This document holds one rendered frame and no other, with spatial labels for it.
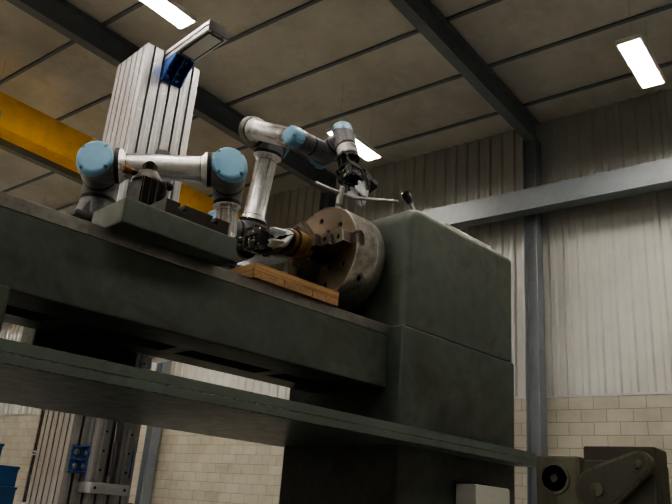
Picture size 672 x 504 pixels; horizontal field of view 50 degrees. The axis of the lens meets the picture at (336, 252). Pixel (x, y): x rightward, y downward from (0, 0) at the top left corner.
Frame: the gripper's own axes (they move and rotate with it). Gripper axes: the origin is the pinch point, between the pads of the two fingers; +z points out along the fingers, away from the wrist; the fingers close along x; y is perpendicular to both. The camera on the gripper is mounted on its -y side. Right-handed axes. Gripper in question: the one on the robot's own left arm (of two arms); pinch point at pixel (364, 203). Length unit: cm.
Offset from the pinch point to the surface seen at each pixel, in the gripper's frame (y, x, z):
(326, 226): 18.5, -3.0, 15.2
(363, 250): 15.6, 6.8, 29.5
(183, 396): 79, 2, 86
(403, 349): 3, 3, 58
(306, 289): 39, 3, 48
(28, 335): 93, -41, 54
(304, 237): 29.2, -3.3, 23.4
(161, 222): 87, 8, 48
